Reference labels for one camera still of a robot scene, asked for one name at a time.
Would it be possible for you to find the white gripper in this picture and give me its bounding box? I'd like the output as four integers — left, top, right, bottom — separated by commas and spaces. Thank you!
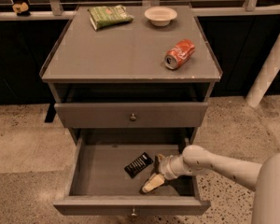
142, 154, 177, 193

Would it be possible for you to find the black rxbar chocolate bar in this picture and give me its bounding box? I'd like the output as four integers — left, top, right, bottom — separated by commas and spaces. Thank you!
124, 152, 153, 178

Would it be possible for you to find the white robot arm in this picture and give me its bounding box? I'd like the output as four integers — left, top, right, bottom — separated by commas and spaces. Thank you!
142, 34, 280, 224

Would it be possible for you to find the round middle drawer knob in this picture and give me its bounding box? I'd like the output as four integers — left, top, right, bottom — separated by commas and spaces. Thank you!
130, 209, 138, 217

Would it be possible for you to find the round drawer knob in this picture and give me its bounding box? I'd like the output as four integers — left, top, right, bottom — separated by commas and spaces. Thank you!
130, 209, 138, 217
130, 113, 137, 121

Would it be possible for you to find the round top drawer knob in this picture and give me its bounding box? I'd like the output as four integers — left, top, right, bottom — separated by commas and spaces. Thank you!
130, 113, 137, 121

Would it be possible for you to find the grey top drawer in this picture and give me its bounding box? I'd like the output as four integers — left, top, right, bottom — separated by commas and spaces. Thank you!
55, 102, 208, 128

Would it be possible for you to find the open grey middle drawer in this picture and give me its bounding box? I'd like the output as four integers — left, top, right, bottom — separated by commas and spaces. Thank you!
53, 138, 210, 216

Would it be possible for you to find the grey drawer cabinet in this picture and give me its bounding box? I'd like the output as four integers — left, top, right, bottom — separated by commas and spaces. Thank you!
40, 6, 222, 144

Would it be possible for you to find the red soda can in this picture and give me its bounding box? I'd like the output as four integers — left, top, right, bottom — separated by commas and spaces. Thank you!
164, 39, 195, 70

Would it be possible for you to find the white paper bowl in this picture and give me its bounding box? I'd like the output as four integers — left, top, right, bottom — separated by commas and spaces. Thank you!
145, 7, 177, 27

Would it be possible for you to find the green chip bag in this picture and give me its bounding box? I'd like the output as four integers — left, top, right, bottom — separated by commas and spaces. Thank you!
88, 5, 133, 30

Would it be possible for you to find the small yellow black object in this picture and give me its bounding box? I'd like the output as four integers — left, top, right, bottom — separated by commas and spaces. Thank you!
12, 1, 30, 16

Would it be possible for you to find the metal window rail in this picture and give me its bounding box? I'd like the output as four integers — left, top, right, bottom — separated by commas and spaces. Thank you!
0, 0, 280, 22

